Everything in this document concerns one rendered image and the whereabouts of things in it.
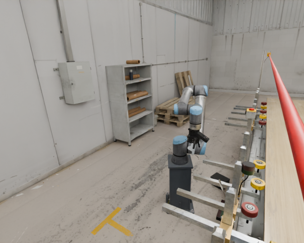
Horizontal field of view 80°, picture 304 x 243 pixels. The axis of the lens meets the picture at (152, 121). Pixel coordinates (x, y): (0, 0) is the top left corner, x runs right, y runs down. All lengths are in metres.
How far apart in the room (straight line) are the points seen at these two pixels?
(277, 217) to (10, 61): 2.92
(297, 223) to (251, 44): 8.06
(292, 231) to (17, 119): 2.87
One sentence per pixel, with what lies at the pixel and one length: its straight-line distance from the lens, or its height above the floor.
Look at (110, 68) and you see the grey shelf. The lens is 3.55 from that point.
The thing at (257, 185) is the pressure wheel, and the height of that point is 0.91.
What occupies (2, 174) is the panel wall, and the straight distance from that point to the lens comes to 3.06.
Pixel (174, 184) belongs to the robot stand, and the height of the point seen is 0.37.
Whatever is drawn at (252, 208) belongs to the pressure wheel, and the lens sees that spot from 1.19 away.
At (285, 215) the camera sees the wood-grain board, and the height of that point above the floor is 0.90.
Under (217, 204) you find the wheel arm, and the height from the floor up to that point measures 0.86.
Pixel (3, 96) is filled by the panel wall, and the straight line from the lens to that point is 2.85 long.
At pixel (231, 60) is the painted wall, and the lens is 8.99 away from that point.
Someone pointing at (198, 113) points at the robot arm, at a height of 1.27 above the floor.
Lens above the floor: 1.68
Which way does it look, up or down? 20 degrees down
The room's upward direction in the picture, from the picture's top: 2 degrees counter-clockwise
